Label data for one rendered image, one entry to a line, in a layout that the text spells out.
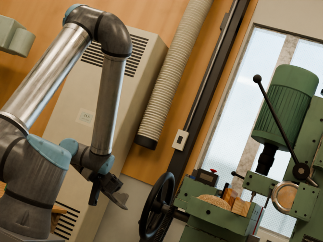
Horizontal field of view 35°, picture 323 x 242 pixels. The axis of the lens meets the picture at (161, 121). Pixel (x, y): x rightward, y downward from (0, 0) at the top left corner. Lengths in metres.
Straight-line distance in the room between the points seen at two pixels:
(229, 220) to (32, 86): 0.78
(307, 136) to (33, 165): 1.01
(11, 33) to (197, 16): 1.30
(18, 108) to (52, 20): 2.50
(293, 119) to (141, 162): 1.71
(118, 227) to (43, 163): 2.04
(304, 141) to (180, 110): 1.65
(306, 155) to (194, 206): 0.49
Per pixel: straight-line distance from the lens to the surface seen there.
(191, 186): 1.95
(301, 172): 1.84
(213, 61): 3.43
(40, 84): 1.71
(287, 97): 1.97
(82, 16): 1.89
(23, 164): 1.53
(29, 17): 4.24
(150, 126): 3.32
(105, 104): 1.96
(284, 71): 2.01
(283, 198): 1.86
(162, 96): 3.35
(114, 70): 1.90
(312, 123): 1.97
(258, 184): 1.97
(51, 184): 1.53
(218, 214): 1.70
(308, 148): 1.95
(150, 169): 3.45
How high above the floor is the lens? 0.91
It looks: 6 degrees up
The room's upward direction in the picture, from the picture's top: 22 degrees clockwise
